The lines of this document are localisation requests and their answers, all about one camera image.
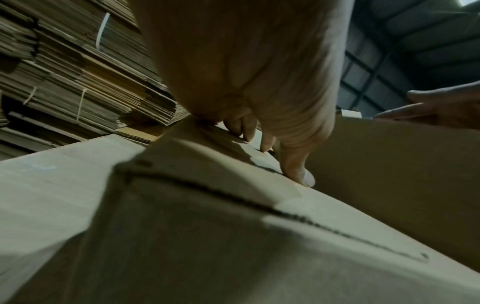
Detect person's right hand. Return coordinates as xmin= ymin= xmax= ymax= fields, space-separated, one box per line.
xmin=373 ymin=80 xmax=480 ymax=131

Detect brown cardboard box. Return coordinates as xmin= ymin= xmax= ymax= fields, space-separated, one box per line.
xmin=7 ymin=115 xmax=480 ymax=304

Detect stacks of flat cardboard bundles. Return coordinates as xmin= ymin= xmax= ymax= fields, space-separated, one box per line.
xmin=0 ymin=0 xmax=192 ymax=161

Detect person's left hand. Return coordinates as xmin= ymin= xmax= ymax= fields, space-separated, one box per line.
xmin=127 ymin=0 xmax=355 ymax=188

